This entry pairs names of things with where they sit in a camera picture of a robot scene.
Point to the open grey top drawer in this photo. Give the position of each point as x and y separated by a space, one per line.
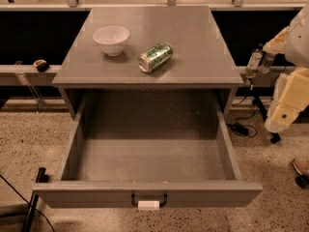
148 144

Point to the grey cabinet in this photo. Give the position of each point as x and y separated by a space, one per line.
201 58

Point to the grey metal rail shelf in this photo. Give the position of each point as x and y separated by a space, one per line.
9 73

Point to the black drawer handle white tag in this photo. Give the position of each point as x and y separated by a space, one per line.
148 205

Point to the green soda can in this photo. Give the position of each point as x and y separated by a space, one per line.
153 58

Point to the black power adapter with cable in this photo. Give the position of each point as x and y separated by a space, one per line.
240 129

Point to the white ceramic bowl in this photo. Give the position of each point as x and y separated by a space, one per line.
112 40

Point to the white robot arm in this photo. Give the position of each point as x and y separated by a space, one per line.
291 93

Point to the shoe on floor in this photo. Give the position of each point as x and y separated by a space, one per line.
301 167

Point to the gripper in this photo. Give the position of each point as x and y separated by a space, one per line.
298 47

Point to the yellow black tape measure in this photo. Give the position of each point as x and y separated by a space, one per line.
41 65

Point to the black stand pole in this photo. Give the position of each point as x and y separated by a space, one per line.
41 178

